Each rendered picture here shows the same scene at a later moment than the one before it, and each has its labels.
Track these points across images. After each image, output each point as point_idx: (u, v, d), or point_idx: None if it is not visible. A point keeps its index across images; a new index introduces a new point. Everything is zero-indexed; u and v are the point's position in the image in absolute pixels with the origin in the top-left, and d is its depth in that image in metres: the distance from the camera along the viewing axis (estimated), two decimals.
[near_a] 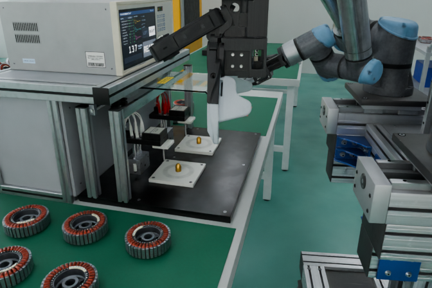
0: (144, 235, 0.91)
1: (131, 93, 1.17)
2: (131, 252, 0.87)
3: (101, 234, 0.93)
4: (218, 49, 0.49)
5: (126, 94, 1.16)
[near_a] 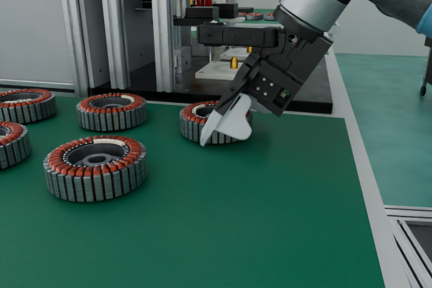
0: (210, 116, 0.57)
1: None
2: (193, 135, 0.53)
3: (139, 118, 0.59)
4: (254, 67, 0.48)
5: None
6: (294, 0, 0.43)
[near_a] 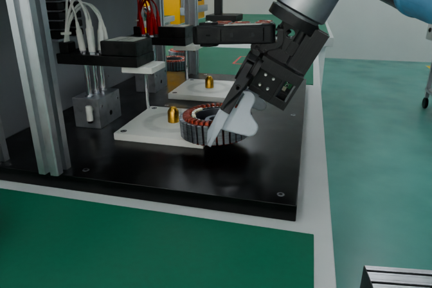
0: (209, 118, 0.57)
1: None
2: (197, 139, 0.53)
3: None
4: (255, 63, 0.49)
5: None
6: None
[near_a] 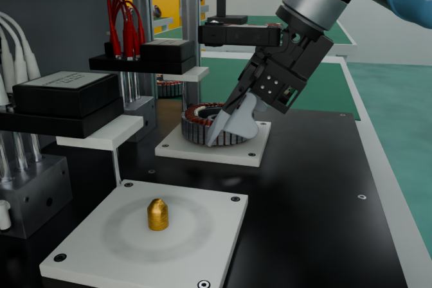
0: (211, 117, 0.57)
1: None
2: (198, 138, 0.53)
3: None
4: (259, 66, 0.49)
5: None
6: (300, 0, 0.45)
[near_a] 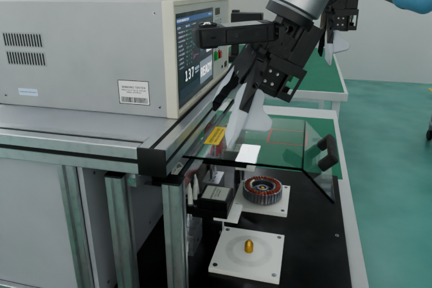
0: (259, 187, 1.04)
1: None
2: (253, 200, 1.00)
3: None
4: (263, 62, 0.50)
5: None
6: None
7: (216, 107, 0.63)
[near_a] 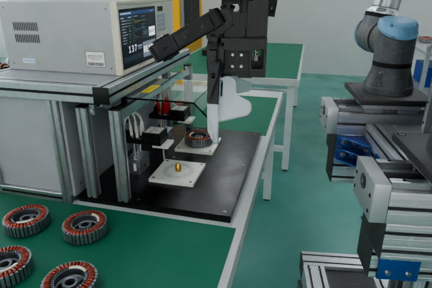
0: (196, 136, 1.44)
1: (112, 103, 1.06)
2: (190, 144, 1.40)
3: (101, 234, 0.93)
4: (218, 49, 0.49)
5: (107, 105, 1.06)
6: None
7: None
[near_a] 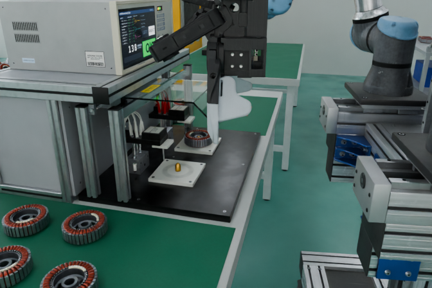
0: (196, 136, 1.44)
1: (112, 103, 1.06)
2: (190, 144, 1.40)
3: (101, 233, 0.93)
4: (218, 49, 0.49)
5: (107, 105, 1.06)
6: None
7: None
